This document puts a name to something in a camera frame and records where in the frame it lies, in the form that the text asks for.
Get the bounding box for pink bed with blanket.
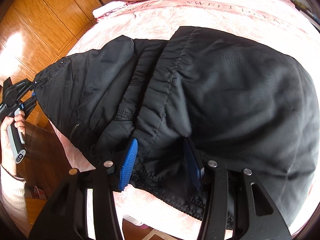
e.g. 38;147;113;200
54;0;319;239

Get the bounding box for person's left hand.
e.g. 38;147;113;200
1;111;25;176

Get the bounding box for person's left forearm sleeve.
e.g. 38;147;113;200
1;165;30;238

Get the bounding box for wooden wardrobe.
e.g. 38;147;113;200
0;0;113;131

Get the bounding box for black nightstand with clutter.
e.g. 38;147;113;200
290;0;319;24

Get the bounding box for black padded pants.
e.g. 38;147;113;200
35;27;319;225

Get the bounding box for folded pink white towel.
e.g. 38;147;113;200
92;1;128;18

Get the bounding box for wooden stool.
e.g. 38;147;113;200
142;229;177;240

